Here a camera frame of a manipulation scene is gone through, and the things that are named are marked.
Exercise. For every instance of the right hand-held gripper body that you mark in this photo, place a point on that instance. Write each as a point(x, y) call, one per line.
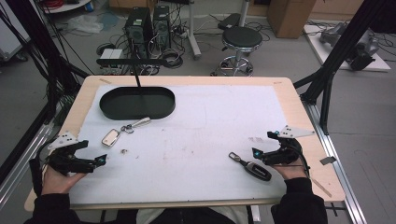
point(285, 155)

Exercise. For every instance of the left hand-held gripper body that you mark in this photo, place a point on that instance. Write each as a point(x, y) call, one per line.
point(63, 163)

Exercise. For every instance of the black car key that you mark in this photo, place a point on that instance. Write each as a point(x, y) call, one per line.
point(257, 170)

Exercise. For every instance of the black oval tray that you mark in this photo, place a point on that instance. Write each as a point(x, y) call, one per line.
point(137, 104)

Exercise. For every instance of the person's right hand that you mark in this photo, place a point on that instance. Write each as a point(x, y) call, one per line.
point(292, 172)

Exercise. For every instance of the person's left hand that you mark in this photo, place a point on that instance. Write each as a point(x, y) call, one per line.
point(56, 183)

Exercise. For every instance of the small metal piece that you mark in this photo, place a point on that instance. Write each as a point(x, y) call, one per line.
point(124, 151)

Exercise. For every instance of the grey tape piece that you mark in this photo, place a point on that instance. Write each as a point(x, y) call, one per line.
point(328, 160)

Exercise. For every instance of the beige tape strip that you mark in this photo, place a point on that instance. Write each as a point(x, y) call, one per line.
point(322, 188)

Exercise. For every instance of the white table mat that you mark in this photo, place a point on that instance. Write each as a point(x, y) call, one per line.
point(193, 140)

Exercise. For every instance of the white box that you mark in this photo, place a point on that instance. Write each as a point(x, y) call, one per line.
point(111, 57)

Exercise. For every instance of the person's torso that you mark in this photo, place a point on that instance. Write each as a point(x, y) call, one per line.
point(186, 216)

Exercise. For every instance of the black T-shaped stand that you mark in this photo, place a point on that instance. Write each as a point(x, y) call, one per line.
point(130, 61)

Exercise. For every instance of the white floor board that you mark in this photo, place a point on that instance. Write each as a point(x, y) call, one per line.
point(314, 43)

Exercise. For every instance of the black round stool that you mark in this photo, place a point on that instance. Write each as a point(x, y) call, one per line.
point(242, 39)

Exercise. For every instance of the brown wooden cabinet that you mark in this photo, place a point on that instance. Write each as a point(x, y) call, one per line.
point(291, 17)

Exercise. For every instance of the clear plastic sheet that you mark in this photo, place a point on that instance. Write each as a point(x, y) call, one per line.
point(84, 24)

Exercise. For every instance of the grey machine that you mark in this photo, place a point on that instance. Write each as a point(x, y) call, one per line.
point(364, 46)

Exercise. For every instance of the large black computer tower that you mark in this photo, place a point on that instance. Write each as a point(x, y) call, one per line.
point(138, 31)

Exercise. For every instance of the white desk leg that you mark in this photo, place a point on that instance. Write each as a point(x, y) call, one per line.
point(193, 31)

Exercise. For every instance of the round white table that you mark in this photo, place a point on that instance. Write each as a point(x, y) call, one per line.
point(67, 5)

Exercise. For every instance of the slim black computer tower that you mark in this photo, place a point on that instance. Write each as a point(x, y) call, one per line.
point(162, 26)

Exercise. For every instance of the aluminium rail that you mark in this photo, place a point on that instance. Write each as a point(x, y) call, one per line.
point(339, 174)
point(21, 155)

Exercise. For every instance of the black metal frame stand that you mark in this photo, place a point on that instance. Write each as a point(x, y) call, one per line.
point(339, 53)
point(37, 46)

